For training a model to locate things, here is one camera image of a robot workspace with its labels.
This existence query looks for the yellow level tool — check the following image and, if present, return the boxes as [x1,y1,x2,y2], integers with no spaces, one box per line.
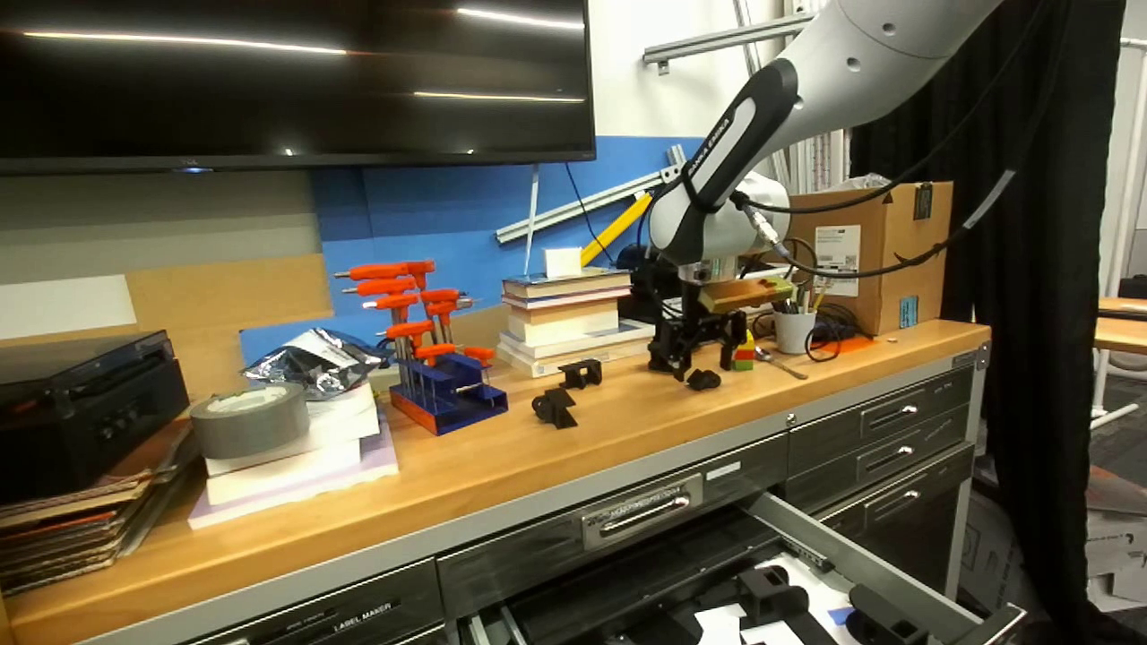
[579,193,653,270]

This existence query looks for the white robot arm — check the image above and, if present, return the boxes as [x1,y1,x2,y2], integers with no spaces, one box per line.
[645,0,1003,377]

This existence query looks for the closed cabinet drawers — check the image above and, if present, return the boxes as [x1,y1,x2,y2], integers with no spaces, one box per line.
[93,361,977,645]

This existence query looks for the tall black bracket part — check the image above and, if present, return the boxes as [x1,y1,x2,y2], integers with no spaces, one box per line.
[532,387,575,430]

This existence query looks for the black wall monitor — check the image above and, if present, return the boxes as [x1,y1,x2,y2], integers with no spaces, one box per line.
[0,0,595,171]

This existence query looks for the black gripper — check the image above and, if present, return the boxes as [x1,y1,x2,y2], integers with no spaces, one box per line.
[647,270,750,379]

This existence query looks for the open grey drawer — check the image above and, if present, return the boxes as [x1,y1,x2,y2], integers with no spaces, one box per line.
[455,494,1027,645]

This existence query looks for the grey duct tape roll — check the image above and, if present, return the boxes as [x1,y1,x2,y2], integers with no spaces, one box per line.
[189,382,307,458]

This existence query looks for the black curtain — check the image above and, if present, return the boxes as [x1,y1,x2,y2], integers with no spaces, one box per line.
[854,0,1142,645]

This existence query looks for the colourful toy brick stack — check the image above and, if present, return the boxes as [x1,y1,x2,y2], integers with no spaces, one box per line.
[732,341,757,374]

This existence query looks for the cardboard box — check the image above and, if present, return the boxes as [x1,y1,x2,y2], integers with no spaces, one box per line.
[788,181,954,334]

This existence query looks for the black device box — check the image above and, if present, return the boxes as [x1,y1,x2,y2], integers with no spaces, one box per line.
[0,330,189,502]

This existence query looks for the white pen cup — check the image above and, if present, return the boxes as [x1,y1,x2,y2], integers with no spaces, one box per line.
[774,313,817,355]

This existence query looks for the orange hex key set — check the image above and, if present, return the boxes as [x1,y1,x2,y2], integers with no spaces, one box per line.
[343,257,508,434]

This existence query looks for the white paper stack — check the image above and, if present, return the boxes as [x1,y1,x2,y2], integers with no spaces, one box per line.
[189,382,399,531]

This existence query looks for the small black clip part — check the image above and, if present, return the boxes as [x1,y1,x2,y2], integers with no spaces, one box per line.
[564,359,601,387]

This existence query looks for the aluminium rail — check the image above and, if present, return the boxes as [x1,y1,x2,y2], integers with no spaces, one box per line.
[496,144,687,243]

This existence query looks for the wrist camera wood block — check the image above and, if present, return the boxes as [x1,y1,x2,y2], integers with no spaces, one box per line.
[698,279,791,313]

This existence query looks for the black part in drawer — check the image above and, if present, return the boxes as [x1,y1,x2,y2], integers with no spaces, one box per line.
[733,568,834,645]

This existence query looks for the crumpled silver foil bag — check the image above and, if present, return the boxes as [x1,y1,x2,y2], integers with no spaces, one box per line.
[244,326,393,400]

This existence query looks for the stack of books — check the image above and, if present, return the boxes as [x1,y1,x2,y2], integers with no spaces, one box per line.
[498,270,653,377]

